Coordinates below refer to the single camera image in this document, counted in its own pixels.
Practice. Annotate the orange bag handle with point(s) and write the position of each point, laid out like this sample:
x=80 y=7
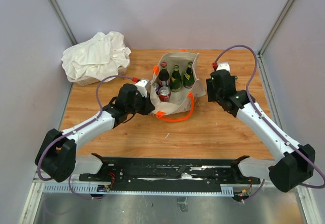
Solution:
x=182 y=117

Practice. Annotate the red soda can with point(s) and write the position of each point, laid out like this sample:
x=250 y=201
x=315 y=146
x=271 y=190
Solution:
x=164 y=94

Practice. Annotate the aluminium frame post right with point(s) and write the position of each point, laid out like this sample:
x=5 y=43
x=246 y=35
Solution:
x=275 y=28

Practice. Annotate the grey slotted cable duct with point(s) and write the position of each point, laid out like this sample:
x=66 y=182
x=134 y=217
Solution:
x=169 y=188

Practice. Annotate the white canvas tote bag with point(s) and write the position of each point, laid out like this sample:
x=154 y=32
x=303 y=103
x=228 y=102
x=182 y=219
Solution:
x=179 y=101

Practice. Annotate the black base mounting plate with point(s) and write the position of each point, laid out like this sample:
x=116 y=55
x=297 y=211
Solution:
x=127 y=169

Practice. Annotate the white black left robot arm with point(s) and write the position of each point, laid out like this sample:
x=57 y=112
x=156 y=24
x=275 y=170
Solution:
x=57 y=158

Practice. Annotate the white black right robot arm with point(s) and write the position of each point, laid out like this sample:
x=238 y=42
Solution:
x=292 y=162

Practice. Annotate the aluminium frame post left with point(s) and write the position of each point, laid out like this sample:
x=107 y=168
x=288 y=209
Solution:
x=62 y=20

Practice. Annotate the purple soda can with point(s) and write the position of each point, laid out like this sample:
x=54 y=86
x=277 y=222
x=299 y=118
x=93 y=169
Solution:
x=156 y=87

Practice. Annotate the crumpled white cloth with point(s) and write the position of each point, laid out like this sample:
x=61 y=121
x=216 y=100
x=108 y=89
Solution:
x=97 y=58

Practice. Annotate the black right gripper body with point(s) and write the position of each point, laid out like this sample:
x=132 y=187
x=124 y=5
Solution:
x=213 y=94

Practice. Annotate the aluminium frame post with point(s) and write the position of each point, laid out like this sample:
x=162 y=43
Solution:
x=62 y=20
x=275 y=28

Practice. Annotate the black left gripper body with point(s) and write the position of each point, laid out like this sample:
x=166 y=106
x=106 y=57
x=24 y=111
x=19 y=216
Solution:
x=140 y=105

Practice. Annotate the glass cola bottle red cap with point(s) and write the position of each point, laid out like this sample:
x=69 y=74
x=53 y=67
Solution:
x=163 y=76

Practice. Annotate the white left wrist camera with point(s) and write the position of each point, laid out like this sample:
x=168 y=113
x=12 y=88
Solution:
x=142 y=86

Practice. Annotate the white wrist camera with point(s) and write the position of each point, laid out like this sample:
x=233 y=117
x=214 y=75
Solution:
x=223 y=66
x=142 y=86

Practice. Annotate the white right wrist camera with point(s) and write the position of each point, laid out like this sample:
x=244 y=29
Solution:
x=223 y=66

